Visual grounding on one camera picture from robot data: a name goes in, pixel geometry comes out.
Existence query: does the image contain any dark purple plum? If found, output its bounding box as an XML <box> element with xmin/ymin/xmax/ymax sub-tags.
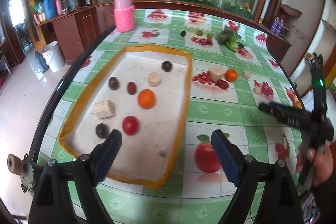
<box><xmin>108</xmin><ymin>77</ymin><xmax>120</xmax><ymax>90</ymax></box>
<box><xmin>161</xmin><ymin>60</ymin><xmax>173</xmax><ymax>72</ymax></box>

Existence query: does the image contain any orange fruit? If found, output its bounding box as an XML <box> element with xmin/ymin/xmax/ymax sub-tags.
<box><xmin>137</xmin><ymin>89</ymin><xmax>156</xmax><ymax>109</ymax></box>
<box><xmin>224</xmin><ymin>69</ymin><xmax>238</xmax><ymax>83</ymax></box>

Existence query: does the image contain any red dried jujube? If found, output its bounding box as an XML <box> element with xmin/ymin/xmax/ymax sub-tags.
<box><xmin>127</xmin><ymin>81</ymin><xmax>137</xmax><ymax>95</ymax></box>

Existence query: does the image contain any person's right hand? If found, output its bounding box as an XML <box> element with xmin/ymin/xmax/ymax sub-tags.
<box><xmin>306</xmin><ymin>143</ymin><xmax>334</xmax><ymax>187</ymax></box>

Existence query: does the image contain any dark plum in tray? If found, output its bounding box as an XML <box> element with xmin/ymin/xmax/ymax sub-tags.
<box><xmin>95</xmin><ymin>123</ymin><xmax>109</xmax><ymax>139</ymax></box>

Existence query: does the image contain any small beige chunk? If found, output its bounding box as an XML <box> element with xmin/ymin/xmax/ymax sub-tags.
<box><xmin>253</xmin><ymin>87</ymin><xmax>261</xmax><ymax>94</ymax></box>

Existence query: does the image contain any red jujube on table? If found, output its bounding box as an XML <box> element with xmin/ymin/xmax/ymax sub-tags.
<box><xmin>216</xmin><ymin>80</ymin><xmax>229</xmax><ymax>90</ymax></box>

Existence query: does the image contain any small beige cylinder piece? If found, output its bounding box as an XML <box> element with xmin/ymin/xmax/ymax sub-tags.
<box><xmin>243</xmin><ymin>72</ymin><xmax>251</xmax><ymax>80</ymax></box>

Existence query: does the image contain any white tray with yellow rim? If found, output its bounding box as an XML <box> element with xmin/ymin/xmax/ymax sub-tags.
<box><xmin>58</xmin><ymin>44</ymin><xmax>192</xmax><ymax>189</ymax></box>

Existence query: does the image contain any large beige cylinder piece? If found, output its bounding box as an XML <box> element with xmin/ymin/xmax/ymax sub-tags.
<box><xmin>209</xmin><ymin>67</ymin><xmax>225</xmax><ymax>83</ymax></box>

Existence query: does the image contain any beige round cake piece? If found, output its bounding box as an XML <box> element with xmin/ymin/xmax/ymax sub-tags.
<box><xmin>147</xmin><ymin>72</ymin><xmax>162</xmax><ymax>87</ymax></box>

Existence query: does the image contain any dark water jug on floor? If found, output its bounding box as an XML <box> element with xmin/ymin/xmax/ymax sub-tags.
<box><xmin>34</xmin><ymin>51</ymin><xmax>49</xmax><ymax>73</ymax></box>

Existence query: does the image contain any white plastic bucket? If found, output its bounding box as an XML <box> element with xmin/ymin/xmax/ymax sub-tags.
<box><xmin>42</xmin><ymin>40</ymin><xmax>66</xmax><ymax>72</ymax></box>

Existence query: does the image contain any green leafy vegetable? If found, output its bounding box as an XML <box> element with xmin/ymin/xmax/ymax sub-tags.
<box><xmin>216</xmin><ymin>26</ymin><xmax>245</xmax><ymax>52</ymax></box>

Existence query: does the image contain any wooden cabinet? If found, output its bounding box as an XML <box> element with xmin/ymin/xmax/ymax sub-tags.
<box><xmin>39</xmin><ymin>3</ymin><xmax>114</xmax><ymax>65</ymax></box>

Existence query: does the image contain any pink knitted thermos bottle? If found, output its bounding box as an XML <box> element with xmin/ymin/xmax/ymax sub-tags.
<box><xmin>113</xmin><ymin>0</ymin><xmax>135</xmax><ymax>32</ymax></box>

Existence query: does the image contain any blue plastic jug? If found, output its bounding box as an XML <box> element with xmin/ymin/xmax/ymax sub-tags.
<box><xmin>43</xmin><ymin>0</ymin><xmax>58</xmax><ymax>20</ymax></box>

